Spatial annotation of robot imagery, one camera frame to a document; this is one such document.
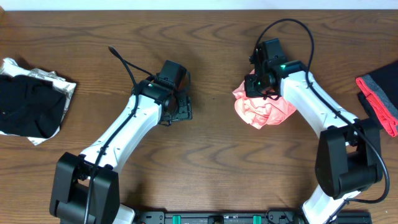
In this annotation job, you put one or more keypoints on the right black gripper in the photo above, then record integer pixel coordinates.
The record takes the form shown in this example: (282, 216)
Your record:
(250, 90)

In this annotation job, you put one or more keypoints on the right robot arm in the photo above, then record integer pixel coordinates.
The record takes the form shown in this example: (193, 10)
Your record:
(348, 147)

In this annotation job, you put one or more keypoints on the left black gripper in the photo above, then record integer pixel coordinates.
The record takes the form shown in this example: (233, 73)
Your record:
(185, 112)

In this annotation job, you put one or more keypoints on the red grey black garment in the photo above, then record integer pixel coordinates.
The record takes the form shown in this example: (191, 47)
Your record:
(379, 96)

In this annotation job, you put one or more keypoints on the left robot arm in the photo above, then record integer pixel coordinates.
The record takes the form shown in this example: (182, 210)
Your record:
(86, 186)

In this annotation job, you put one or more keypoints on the black mounting rail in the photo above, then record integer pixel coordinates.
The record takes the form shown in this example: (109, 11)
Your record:
(269, 217)

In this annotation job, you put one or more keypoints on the white patterned garment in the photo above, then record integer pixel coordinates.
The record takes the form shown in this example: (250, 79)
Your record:
(10, 68)

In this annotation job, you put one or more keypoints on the pink printed shirt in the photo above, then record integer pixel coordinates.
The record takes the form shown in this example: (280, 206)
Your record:
(259, 112)

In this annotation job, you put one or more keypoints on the black folded garment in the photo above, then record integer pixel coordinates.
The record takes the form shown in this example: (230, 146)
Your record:
(30, 107)

